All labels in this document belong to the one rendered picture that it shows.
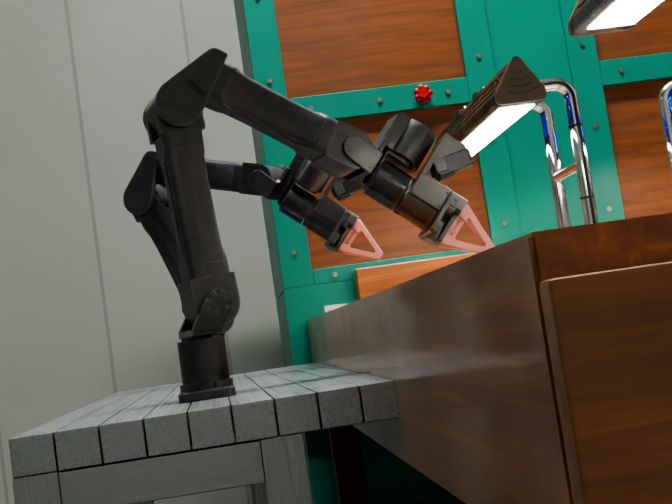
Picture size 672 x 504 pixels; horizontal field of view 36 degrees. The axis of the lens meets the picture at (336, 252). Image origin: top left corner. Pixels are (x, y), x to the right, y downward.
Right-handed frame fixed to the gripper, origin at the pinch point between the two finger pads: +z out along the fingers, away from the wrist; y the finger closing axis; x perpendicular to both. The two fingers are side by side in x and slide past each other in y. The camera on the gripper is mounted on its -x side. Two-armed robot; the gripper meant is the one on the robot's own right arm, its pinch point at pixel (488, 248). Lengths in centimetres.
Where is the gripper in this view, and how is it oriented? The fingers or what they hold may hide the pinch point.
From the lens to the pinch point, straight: 152.2
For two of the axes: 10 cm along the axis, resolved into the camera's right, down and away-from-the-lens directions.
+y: -0.9, 0.9, 9.9
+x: -5.2, 8.4, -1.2
